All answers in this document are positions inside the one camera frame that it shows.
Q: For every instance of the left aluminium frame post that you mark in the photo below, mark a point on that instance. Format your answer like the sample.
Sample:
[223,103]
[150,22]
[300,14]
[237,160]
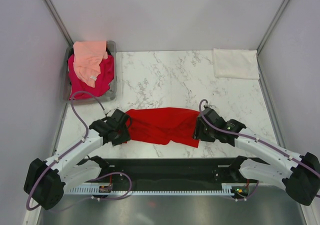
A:
[59,22]

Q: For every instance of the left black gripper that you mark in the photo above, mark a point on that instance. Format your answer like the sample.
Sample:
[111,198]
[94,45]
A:
[125,137]

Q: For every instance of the white slotted cable duct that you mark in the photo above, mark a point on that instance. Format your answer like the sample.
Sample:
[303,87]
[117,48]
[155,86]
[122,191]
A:
[103,189]

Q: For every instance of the red t shirt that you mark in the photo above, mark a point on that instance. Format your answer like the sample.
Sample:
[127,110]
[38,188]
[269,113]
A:
[163,125]

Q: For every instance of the folded white t shirt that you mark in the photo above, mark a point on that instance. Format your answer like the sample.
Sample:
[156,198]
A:
[235,64]

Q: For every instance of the aluminium frame post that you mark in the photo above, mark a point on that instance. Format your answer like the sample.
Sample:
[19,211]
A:
[59,22]
[276,18]

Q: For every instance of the peach t shirt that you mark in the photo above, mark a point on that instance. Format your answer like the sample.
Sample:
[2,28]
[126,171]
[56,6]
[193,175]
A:
[87,58]

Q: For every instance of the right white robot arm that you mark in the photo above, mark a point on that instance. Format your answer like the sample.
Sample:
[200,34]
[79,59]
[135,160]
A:
[298,175]

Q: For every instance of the grey plastic bin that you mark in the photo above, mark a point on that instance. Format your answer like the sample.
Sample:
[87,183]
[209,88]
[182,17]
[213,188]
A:
[82,97]

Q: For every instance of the right aluminium frame post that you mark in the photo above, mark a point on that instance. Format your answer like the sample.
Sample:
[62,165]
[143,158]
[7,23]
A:
[276,18]

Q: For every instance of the magenta t shirt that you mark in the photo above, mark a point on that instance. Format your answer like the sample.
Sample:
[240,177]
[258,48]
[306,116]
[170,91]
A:
[102,83]

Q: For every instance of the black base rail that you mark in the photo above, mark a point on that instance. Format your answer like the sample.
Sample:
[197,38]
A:
[174,173]

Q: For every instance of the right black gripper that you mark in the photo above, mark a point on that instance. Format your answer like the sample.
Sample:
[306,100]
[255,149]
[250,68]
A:
[198,132]

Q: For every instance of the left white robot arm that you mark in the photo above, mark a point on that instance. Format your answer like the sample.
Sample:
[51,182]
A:
[48,180]

